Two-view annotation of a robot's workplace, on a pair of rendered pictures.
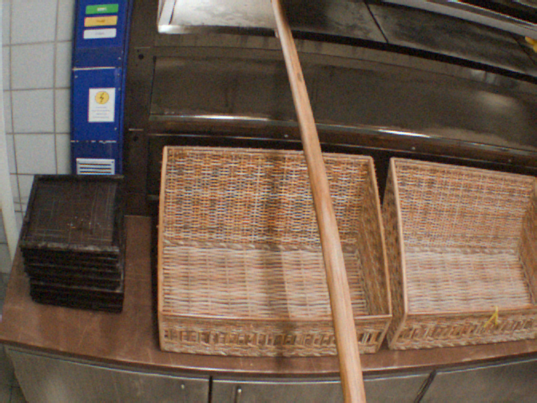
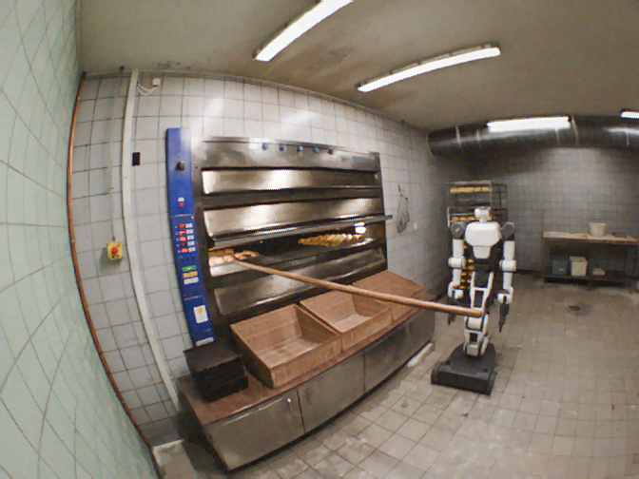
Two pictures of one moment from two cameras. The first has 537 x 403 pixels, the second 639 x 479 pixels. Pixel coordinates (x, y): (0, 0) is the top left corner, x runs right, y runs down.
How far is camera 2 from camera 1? 0.71 m
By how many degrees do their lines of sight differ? 43
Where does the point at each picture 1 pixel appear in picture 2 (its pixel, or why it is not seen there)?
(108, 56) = (197, 291)
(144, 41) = (208, 282)
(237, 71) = (243, 288)
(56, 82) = (176, 309)
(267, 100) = (257, 296)
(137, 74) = (210, 298)
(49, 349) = (230, 414)
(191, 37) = (225, 277)
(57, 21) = (169, 277)
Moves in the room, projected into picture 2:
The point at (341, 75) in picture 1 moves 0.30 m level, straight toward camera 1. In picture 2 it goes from (275, 278) to (290, 288)
